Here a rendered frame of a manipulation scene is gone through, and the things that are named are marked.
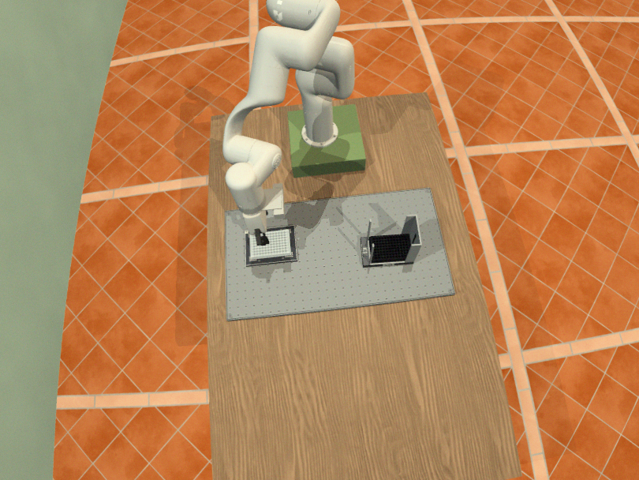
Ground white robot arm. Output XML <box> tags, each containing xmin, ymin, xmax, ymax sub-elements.
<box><xmin>222</xmin><ymin>0</ymin><xmax>355</xmax><ymax>219</ymax></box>

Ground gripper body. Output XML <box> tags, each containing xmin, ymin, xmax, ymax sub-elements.
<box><xmin>242</xmin><ymin>211</ymin><xmax>267</xmax><ymax>235</ymax></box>

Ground black well plate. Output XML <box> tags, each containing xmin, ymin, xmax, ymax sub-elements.
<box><xmin>369</xmin><ymin>234</ymin><xmax>411</xmax><ymax>263</ymax></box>

